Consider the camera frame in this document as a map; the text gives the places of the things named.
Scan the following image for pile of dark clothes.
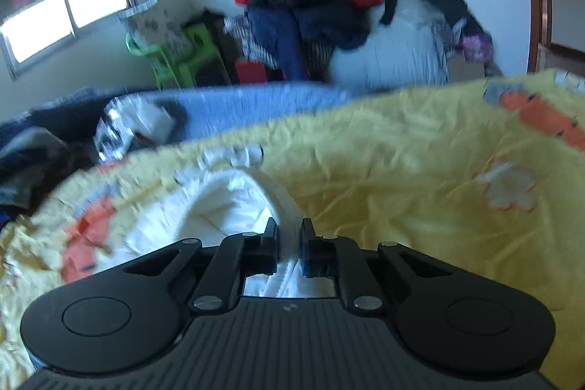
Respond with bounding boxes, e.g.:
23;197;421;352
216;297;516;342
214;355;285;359
0;98;106;217

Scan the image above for yellow printed blanket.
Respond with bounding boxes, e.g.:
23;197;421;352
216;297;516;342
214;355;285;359
0;70;585;390

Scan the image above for green plastic stool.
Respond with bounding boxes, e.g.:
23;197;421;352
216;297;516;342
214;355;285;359
183;23;231;86

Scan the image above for green plastic chair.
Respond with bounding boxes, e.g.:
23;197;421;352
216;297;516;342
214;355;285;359
125;36;197;90

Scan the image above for white quilt bundle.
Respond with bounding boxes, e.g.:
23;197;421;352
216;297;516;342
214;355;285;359
329;0;453;91

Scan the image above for white padded jacket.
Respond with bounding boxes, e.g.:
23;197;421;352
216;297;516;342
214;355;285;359
122;166;340;299

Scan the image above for blue knitted blanket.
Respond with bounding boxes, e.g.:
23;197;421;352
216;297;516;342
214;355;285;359
27;80;403;144

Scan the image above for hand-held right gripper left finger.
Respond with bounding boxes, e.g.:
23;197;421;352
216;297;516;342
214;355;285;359
123;217;280;314

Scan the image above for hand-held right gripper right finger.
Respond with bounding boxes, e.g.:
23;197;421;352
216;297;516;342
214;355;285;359
298;217;458;314

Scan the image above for black and white checked cloth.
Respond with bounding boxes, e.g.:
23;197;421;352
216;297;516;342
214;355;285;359
224;18;257;57

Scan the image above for red box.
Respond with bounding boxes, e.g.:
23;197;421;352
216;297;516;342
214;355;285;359
235;58;268;84

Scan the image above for white plastic bag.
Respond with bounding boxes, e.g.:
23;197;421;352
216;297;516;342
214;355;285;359
94;95;177;164

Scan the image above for purple cloth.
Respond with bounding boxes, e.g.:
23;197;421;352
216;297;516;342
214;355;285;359
459;31;494;62

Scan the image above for cardboard box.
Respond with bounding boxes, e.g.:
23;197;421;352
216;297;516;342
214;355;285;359
448;54;487;82

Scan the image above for navy blue clothes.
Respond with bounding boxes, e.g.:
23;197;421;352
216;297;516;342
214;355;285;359
247;1;380;82

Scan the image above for window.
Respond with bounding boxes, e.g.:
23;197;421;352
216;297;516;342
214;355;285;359
0;0;138;77

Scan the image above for black cloth on stool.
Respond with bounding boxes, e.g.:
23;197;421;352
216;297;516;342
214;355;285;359
196;8;229;30

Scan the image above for floral pillow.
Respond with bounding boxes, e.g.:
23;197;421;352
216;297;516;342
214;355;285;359
116;0;193;57

